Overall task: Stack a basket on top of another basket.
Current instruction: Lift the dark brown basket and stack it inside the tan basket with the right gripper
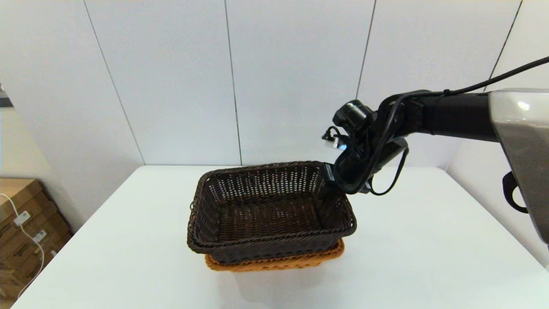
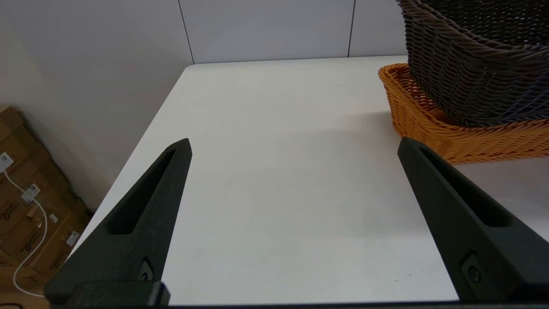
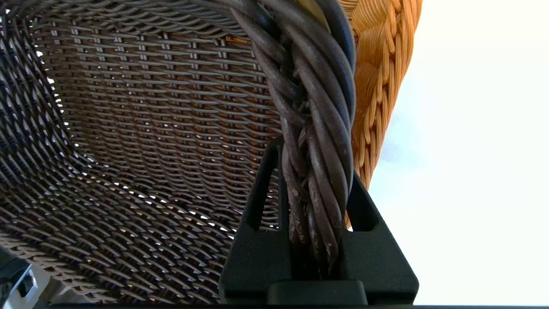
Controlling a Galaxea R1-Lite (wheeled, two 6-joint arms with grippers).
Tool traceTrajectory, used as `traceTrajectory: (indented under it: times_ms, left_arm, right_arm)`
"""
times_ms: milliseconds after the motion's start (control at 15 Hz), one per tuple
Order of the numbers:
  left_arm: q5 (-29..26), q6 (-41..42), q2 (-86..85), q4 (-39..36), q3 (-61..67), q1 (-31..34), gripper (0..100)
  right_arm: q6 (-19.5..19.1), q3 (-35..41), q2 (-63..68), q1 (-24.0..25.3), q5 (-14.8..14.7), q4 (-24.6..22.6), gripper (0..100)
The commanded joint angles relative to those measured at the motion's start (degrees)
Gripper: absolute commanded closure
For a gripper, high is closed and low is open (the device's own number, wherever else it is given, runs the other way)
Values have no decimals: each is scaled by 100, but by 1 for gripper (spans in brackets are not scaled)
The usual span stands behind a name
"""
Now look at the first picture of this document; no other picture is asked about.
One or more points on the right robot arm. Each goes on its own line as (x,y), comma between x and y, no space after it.
(454,116)

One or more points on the dark grey wall ledge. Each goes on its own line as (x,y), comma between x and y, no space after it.
(5,102)

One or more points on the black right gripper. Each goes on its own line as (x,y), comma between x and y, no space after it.
(356,171)

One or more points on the dark brown wicker basket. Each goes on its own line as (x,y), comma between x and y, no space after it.
(266,249)

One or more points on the orange wicker basket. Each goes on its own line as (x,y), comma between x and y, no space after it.
(274,262)

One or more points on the brown cardboard box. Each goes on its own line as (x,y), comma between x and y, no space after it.
(21,193)
(25,257)

